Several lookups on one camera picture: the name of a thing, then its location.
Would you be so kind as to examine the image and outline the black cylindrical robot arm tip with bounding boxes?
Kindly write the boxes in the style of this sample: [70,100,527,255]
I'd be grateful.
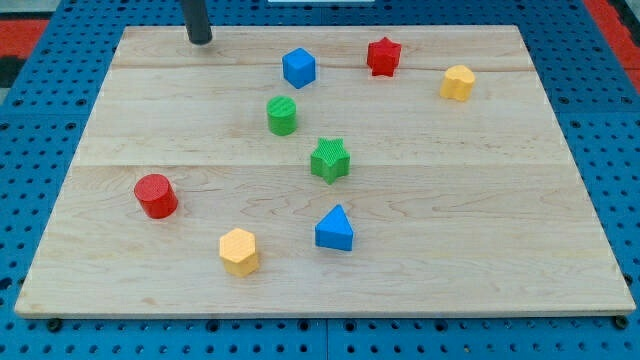
[180,0,213,45]

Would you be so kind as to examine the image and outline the green star block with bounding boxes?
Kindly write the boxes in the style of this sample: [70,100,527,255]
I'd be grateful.
[310,138,351,185]

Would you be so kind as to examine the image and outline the blue triangle block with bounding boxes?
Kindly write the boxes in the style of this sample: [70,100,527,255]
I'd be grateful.
[314,204,354,251]

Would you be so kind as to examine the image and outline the light wooden board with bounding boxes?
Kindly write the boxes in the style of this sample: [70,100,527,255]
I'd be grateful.
[15,26,636,319]

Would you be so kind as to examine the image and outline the green cylinder block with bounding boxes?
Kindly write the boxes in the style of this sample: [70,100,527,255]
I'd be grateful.
[266,96,297,136]

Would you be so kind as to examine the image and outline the yellow hexagon block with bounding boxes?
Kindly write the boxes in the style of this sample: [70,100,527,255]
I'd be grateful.
[219,228,259,277]

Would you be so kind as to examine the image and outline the blue cube block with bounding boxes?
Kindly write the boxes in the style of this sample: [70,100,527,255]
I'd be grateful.
[282,48,316,89]

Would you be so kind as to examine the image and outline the red star block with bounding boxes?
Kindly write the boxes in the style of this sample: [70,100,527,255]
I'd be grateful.
[366,37,402,77]

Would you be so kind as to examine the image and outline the red cylinder block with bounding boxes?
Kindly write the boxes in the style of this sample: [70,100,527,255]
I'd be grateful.
[134,173,178,219]

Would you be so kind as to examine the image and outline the yellow heart block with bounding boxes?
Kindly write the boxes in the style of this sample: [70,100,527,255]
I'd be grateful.
[439,65,476,102]

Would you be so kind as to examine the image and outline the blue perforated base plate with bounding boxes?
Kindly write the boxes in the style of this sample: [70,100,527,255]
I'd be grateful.
[1,0,639,359]

